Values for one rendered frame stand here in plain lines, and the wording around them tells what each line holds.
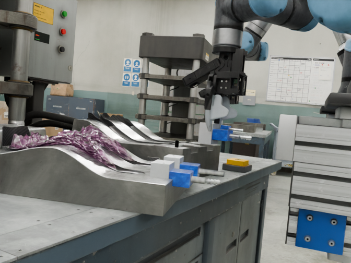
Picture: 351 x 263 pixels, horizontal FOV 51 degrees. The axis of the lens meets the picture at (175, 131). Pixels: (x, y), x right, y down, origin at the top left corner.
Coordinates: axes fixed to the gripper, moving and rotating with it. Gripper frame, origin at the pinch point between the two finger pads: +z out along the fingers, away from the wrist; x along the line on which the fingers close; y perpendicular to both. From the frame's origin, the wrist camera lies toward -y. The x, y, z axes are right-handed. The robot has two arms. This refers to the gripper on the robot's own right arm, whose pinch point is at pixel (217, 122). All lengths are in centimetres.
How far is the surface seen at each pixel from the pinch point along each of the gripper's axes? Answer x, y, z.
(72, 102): 488, -475, -8
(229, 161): -25.8, 13.0, 12.1
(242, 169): -27.2, 18.2, 14.0
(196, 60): 320, -135, -76
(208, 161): -44.3, 11.6, 10.6
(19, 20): -48, -62, -31
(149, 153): -60, 0, 8
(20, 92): -46, -61, -6
